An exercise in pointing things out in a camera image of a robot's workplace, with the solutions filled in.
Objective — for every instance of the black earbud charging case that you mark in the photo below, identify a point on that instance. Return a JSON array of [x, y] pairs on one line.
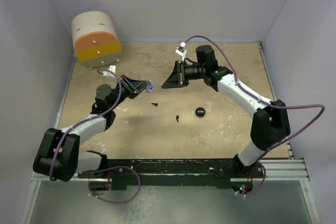
[[200, 112]]

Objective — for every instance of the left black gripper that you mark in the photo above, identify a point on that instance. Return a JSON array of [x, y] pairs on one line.
[[133, 87]]

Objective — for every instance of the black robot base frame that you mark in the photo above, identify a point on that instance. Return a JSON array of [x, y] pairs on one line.
[[104, 175]]

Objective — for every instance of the aluminium extrusion rail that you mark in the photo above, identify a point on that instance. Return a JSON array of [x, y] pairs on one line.
[[274, 169]]

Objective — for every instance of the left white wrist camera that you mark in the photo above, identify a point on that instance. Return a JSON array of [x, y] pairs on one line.
[[111, 73]]

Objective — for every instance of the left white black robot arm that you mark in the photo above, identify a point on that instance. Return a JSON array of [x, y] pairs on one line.
[[58, 156]]

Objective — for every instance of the purple earbud charging case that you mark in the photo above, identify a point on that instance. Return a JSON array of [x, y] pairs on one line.
[[150, 87]]

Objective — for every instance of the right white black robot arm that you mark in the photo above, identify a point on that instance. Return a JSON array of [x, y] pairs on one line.
[[270, 123]]

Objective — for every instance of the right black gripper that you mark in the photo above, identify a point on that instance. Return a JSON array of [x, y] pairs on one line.
[[178, 78]]

